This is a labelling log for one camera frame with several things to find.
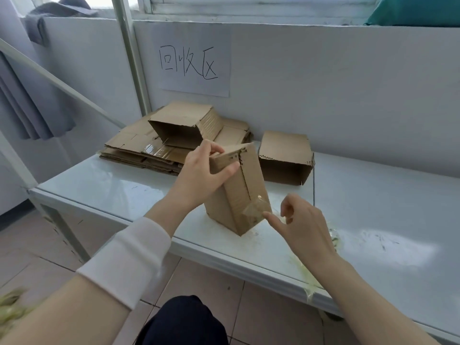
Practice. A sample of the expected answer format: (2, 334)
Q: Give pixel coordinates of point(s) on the person's left hand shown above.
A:
(197, 179)

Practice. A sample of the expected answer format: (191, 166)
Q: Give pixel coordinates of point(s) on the person's right hand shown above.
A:
(309, 237)

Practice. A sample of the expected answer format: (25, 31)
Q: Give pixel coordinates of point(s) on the small brown cardboard box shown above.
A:
(233, 197)

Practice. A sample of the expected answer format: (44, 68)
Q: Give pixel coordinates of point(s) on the clear tape wad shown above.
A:
(311, 282)

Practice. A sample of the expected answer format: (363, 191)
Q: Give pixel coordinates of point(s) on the clear tape strip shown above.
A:
(256, 210)

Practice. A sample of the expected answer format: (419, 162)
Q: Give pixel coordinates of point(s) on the large cardboard box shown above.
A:
(179, 114)

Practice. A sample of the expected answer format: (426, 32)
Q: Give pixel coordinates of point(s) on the plain brown cardboard box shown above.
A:
(133, 138)

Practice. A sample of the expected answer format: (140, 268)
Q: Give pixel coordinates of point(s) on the torn-edge brown cardboard box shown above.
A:
(285, 147)

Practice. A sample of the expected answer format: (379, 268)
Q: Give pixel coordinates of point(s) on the person's left forearm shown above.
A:
(64, 316)

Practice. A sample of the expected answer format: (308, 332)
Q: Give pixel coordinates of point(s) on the person's right forearm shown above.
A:
(370, 309)

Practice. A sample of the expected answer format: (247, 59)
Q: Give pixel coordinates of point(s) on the person's black trousers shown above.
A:
(183, 323)

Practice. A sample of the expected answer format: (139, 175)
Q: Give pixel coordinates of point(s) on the white handwritten paper sign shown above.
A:
(194, 86)

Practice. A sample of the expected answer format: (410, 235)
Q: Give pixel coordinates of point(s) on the white wrist sleeve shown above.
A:
(125, 262)

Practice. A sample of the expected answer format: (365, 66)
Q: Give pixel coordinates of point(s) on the white metal shelf rack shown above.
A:
(130, 50)

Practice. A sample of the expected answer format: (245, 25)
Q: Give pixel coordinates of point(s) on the grey curtain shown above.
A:
(36, 114)

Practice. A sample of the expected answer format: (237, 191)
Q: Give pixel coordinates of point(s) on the grey cloth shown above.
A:
(36, 28)

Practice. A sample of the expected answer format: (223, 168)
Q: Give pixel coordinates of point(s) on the pile of crumpled yellowish tape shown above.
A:
(12, 309)

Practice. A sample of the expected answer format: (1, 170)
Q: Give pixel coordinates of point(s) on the teal plastic bag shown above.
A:
(413, 10)

